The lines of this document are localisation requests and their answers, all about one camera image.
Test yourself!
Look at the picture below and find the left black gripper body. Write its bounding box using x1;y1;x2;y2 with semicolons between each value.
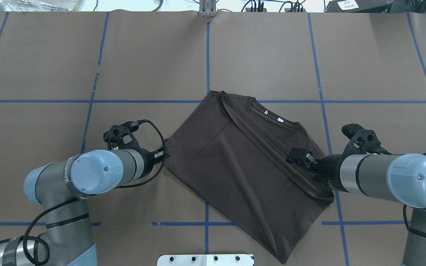
141;148;161;178

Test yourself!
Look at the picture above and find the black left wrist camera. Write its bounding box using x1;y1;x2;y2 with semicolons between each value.
103;121;141;151

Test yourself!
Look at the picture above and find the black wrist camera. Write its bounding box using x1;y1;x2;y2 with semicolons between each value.
103;121;141;151
341;123;391;156

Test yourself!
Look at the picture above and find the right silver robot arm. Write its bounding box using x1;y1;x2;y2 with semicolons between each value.
286;148;426;266

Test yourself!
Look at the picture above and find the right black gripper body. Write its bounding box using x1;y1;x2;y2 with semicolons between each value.
310;154;343;191

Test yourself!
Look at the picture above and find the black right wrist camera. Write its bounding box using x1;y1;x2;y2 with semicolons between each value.
341;123;391;156

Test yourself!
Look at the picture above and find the aluminium camera post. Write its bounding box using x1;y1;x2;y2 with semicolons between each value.
196;0;218;17

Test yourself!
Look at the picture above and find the dark brown t-shirt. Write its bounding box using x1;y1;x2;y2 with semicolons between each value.
165;91;335;264

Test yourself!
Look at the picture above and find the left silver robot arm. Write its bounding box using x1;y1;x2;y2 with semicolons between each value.
0;149;169;266

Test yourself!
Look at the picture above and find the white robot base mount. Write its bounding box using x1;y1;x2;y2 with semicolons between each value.
157;254;255;266

